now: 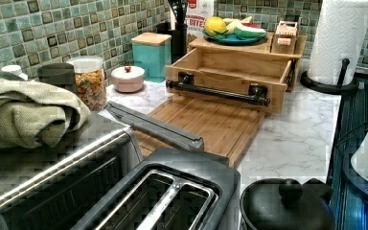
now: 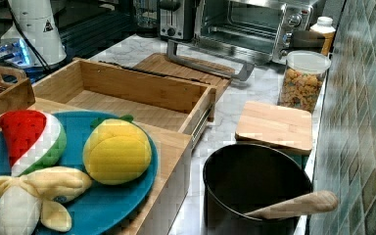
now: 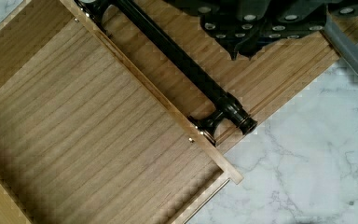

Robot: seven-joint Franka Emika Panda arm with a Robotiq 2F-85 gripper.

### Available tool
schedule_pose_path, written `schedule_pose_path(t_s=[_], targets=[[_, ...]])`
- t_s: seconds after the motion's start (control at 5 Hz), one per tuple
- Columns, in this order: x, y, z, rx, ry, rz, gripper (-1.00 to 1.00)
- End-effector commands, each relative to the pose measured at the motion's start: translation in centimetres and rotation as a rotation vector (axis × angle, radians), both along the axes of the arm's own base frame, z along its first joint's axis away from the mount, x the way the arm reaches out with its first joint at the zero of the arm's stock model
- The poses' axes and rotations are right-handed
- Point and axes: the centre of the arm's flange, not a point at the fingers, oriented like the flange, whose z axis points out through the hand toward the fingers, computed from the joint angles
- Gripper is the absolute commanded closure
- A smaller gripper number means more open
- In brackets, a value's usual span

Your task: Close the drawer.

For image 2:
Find bamboo drawer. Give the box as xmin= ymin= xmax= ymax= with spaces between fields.
xmin=32 ymin=59 xmax=215 ymax=143

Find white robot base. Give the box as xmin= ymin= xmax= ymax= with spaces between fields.
xmin=1 ymin=0 xmax=67 ymax=69

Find wooden cutting board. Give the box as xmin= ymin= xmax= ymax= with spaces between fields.
xmin=135 ymin=53 xmax=231 ymax=100

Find black pot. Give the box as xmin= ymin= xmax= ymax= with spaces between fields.
xmin=203 ymin=144 xmax=312 ymax=235

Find plush yellow lemon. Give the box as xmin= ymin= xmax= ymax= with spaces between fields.
xmin=82 ymin=118 xmax=152 ymax=185

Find silver toaster oven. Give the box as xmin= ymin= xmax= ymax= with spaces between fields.
xmin=166 ymin=0 xmax=324 ymax=81

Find black silver toaster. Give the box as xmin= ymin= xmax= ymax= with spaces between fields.
xmin=159 ymin=0 xmax=197 ymax=41

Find jar with bamboo lid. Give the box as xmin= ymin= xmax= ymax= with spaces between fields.
xmin=235 ymin=101 xmax=312 ymax=168

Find glass jar in background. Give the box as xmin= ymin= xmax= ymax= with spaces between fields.
xmin=133 ymin=0 xmax=158 ymax=38

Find clear cereal jar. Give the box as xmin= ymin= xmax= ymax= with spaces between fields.
xmin=278 ymin=50 xmax=331 ymax=113

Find plush watermelon slice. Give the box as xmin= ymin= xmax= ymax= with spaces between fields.
xmin=0 ymin=110 xmax=67 ymax=176

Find white lidded bottle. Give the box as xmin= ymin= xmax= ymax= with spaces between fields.
xmin=309 ymin=17 xmax=336 ymax=56

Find plush peeled banana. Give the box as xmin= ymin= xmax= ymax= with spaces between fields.
xmin=0 ymin=166 xmax=92 ymax=235

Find wooden spoon handle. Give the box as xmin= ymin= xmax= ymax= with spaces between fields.
xmin=246 ymin=190 xmax=339 ymax=219

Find wooden tray with handle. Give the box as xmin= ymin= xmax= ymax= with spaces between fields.
xmin=0 ymin=66 xmax=35 ymax=115

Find black cable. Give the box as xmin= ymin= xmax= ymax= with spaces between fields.
xmin=6 ymin=0 xmax=52 ymax=71

